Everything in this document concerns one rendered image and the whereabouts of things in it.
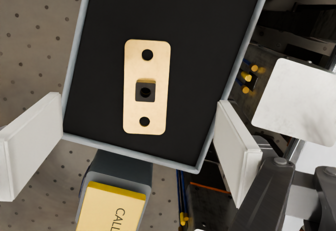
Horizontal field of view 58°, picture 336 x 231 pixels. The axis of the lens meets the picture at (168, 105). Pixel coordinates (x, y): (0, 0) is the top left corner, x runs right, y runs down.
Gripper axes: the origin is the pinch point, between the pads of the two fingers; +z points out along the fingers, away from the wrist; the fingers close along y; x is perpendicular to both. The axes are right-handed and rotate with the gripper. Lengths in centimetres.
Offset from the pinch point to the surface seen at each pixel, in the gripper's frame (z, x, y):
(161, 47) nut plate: 9.4, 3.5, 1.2
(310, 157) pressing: 25.7, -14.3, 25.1
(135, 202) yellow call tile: 9.7, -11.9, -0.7
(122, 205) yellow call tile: 9.7, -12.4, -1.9
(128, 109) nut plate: 9.4, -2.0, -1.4
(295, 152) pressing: 25.4, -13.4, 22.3
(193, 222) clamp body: 21.3, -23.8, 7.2
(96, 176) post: 11.7, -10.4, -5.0
